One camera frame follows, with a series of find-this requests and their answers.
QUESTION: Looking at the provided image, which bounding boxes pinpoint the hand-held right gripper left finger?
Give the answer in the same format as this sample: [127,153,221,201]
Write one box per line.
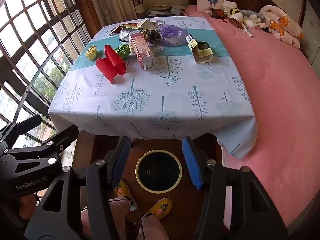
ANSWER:
[25,136,132,240]

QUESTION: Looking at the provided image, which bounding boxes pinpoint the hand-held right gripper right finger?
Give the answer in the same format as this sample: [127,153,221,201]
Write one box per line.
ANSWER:
[182,137,289,240]

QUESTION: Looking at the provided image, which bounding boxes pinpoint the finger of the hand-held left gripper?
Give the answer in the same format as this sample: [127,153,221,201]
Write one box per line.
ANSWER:
[4,124,79,167]
[0,114,42,147]

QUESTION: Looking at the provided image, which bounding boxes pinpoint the black bin with cream rim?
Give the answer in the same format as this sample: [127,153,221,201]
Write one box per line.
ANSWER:
[135,149,182,193]

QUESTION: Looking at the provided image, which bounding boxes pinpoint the white purple carton box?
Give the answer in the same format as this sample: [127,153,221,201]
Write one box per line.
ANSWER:
[136,19,163,30]

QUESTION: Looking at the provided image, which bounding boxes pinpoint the person's left hand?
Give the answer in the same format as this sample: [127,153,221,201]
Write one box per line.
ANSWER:
[18,194,38,218]

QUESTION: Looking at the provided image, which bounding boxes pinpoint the yellow flowered slipper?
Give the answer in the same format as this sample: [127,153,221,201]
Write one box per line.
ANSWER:
[141,197,173,222]
[114,179,137,212]

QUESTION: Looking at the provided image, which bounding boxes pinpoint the person's left leg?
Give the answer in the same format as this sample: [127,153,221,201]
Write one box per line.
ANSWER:
[80,197,132,240]

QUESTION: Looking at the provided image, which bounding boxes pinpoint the person's leg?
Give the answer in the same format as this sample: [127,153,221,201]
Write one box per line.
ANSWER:
[136,215,170,240]
[80,197,132,240]

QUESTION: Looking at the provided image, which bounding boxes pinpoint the tree print tablecloth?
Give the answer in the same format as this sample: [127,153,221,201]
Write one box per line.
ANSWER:
[47,16,258,160]

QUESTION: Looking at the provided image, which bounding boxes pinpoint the person's right leg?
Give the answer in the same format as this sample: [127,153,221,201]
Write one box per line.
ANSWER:
[136,215,170,240]

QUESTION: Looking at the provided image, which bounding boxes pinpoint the red paper box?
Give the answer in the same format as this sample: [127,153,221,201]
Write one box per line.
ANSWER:
[96,44,127,84]

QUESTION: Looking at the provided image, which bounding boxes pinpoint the yellow crumpled paper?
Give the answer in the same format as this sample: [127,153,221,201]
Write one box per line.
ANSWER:
[85,45,98,61]

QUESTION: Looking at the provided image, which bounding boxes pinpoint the window with dark grille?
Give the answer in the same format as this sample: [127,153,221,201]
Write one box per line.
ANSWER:
[0,0,103,170]

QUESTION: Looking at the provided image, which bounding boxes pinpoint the green crumpled wrapper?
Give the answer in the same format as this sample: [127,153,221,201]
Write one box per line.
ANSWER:
[114,44,131,58]

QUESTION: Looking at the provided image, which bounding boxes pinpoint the pink bed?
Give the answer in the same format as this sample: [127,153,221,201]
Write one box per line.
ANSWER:
[182,5,320,230]

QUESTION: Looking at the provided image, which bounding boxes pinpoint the olive open cardboard box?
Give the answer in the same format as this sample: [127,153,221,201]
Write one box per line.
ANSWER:
[185,35,214,64]

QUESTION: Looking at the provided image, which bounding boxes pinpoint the pink carton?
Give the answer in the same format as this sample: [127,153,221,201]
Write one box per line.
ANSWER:
[128,32,154,70]

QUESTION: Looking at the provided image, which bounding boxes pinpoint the silver foil bag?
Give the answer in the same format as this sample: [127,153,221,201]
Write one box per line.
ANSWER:
[118,30,134,42]

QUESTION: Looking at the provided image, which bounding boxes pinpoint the light green cream bag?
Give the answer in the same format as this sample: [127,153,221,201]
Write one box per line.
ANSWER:
[120,23,140,32]

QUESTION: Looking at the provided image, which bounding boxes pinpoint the black gold crumpled wrapper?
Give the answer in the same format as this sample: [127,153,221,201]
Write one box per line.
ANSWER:
[142,29,161,44]

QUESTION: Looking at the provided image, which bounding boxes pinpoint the purple plastic bag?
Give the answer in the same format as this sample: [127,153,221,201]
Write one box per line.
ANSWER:
[159,24,188,47]

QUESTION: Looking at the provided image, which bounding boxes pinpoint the beige floral curtain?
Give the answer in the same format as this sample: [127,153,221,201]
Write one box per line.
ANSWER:
[99,0,138,27]

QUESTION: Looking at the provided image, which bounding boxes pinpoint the white marker pen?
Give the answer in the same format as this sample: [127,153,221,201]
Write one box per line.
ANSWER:
[240,24,254,38]

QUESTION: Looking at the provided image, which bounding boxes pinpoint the brown leaf-shaped plush toy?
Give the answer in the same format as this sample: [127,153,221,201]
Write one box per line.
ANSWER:
[229,17,244,29]

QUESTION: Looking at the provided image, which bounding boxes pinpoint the dark wooden nightstand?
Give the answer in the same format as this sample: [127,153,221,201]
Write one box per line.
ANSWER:
[137,12,188,21]

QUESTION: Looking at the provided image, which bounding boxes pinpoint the brown feathered plush toy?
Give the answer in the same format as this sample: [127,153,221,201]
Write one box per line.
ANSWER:
[205,7,230,20]

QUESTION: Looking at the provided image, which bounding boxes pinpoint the stack of papers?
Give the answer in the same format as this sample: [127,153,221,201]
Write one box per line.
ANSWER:
[145,3,172,17]

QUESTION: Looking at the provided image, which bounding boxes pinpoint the bee plush toy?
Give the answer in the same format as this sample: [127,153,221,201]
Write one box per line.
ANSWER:
[229,8,250,22]

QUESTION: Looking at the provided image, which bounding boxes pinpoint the white plush bear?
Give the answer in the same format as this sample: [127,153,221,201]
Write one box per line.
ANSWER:
[222,0,238,10]

